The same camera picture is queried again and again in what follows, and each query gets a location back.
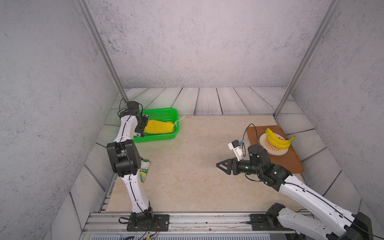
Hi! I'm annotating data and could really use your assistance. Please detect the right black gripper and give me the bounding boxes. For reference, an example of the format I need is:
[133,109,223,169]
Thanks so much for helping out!
[216,157,262,176]

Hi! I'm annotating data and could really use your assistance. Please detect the yellow shorts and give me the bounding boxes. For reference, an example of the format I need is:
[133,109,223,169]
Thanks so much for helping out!
[145,120,175,135]

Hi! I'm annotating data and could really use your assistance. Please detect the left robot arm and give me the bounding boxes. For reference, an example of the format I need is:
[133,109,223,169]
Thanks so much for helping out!
[107,101,151,216]

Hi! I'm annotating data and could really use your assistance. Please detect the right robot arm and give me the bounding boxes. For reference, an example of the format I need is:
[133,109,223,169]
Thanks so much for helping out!
[217,141,375,240]

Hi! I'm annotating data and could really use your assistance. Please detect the green plastic basket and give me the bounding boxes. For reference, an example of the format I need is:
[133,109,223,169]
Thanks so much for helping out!
[134,108,180,144]

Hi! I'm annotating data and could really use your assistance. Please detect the white patterned plate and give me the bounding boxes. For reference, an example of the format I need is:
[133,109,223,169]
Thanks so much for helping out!
[259,133,289,157]

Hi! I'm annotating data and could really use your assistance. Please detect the yellow banana bunch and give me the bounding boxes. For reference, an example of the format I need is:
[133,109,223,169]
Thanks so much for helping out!
[266,128,296,150]

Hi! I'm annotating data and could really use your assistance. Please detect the brown wooden tray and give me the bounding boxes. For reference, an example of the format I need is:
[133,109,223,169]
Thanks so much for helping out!
[246,125,305,174]

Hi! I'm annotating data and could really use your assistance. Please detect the green snack packet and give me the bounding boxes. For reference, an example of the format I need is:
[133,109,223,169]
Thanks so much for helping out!
[140,159,151,183]

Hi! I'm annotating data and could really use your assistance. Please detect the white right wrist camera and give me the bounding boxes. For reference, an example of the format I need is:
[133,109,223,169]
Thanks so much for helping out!
[228,140,245,161]

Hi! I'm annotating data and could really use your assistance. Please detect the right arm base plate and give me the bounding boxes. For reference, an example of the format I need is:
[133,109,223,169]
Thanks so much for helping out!
[246,214,292,231]

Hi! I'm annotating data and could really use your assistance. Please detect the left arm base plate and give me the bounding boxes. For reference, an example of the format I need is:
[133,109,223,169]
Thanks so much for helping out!
[127,213,170,232]

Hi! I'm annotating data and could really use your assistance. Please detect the left aluminium corner post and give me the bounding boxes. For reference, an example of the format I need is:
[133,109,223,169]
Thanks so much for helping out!
[75,0,129,105]

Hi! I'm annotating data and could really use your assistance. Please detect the aluminium corner post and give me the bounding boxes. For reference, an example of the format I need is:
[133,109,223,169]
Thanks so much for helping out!
[75,0,129,105]
[273,0,342,120]

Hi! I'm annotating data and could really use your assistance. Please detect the aluminium front rail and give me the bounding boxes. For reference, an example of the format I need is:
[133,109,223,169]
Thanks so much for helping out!
[80,212,312,240]

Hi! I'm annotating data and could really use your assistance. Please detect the right aluminium corner post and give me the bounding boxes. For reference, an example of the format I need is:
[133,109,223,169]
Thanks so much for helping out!
[273,0,342,120]

